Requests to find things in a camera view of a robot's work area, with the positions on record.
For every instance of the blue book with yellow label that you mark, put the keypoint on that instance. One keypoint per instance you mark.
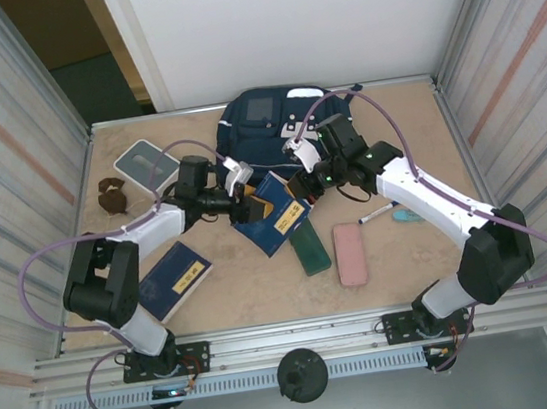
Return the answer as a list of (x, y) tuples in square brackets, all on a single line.
[(172, 280), (271, 225)]

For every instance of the green pencil case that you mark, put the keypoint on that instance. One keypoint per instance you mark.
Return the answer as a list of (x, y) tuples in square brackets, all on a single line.
[(312, 252)]

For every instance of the navy blue backpack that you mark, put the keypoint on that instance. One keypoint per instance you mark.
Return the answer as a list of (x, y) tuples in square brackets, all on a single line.
[(254, 136)]

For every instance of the white marker with blue cap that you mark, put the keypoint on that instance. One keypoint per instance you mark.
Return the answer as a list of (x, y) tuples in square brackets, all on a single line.
[(375, 213)]

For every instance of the pink pencil case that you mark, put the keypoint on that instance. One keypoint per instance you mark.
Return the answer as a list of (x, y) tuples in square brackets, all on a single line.
[(350, 255)]

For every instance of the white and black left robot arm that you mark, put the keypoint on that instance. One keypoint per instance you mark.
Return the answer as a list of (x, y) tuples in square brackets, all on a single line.
[(155, 225)]

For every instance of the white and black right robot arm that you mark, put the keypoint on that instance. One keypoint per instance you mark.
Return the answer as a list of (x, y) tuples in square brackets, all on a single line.
[(423, 195)]

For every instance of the white and grey box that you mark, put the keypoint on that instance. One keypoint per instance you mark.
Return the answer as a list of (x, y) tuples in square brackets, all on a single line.
[(139, 164)]

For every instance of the light blue eraser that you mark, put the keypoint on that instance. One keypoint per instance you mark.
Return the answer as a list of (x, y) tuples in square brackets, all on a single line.
[(403, 216)]

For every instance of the brown crumpled object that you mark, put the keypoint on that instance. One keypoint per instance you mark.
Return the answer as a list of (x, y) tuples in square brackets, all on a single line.
[(111, 200)]

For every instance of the black round knob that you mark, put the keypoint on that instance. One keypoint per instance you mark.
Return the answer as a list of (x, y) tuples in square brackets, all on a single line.
[(302, 374)]

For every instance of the small black controller board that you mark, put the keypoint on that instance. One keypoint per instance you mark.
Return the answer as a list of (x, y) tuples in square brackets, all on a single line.
[(439, 354), (170, 394)]

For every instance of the aluminium mounting rail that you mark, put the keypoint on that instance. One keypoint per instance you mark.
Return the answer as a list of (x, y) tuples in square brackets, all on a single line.
[(296, 337)]

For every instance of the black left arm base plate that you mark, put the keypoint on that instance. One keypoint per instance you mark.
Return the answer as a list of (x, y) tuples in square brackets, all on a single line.
[(197, 355)]

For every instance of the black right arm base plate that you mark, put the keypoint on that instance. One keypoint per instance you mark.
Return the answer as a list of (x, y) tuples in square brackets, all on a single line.
[(398, 326)]

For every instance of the white door frame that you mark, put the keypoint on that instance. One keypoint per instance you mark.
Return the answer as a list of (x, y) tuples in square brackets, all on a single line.
[(131, 41)]

